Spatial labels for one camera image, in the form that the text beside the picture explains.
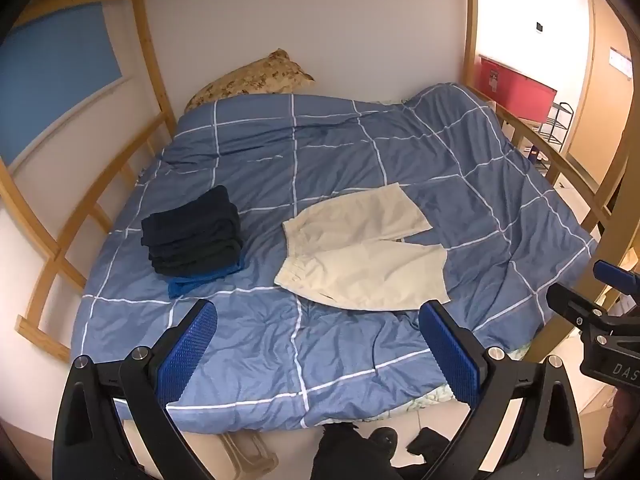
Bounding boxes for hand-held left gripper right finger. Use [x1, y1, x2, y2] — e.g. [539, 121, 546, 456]
[418, 300, 586, 480]

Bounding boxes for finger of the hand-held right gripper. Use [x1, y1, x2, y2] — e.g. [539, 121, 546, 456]
[546, 284, 609, 334]
[592, 259, 640, 294]

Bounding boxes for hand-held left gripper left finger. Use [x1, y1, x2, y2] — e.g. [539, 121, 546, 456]
[52, 298, 219, 480]

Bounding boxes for beige pants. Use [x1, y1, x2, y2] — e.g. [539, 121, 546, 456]
[274, 181, 451, 311]

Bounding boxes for person's right forearm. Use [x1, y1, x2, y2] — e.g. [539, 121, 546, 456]
[602, 390, 640, 478]

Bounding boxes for floral bed sheet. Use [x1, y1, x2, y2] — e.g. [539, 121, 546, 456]
[400, 385, 458, 413]

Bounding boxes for blue folded cloth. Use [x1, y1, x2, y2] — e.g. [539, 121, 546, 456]
[167, 257, 246, 300]

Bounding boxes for black shoe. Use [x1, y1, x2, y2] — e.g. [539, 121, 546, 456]
[406, 427, 453, 463]

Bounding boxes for stack of dark folded clothes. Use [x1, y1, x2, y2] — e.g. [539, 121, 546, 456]
[141, 185, 245, 277]

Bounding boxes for person's leg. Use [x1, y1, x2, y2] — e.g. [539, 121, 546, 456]
[310, 422, 398, 480]

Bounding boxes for black shoe rack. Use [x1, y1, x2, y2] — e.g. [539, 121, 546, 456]
[536, 102, 574, 162]

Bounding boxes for wooden door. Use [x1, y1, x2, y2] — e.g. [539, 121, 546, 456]
[564, 0, 632, 161]

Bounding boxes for paper sheet on door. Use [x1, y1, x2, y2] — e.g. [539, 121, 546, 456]
[609, 46, 632, 80]

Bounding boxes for blue checked blanket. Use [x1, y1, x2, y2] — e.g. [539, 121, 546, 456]
[70, 82, 601, 433]

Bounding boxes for brown patterned pillow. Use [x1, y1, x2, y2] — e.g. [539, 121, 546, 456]
[184, 49, 316, 113]

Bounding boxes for wooden bunk bed frame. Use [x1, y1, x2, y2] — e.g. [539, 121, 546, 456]
[0, 0, 633, 366]

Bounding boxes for blue wall panel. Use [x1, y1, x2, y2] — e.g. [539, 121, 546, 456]
[0, 0, 123, 166]

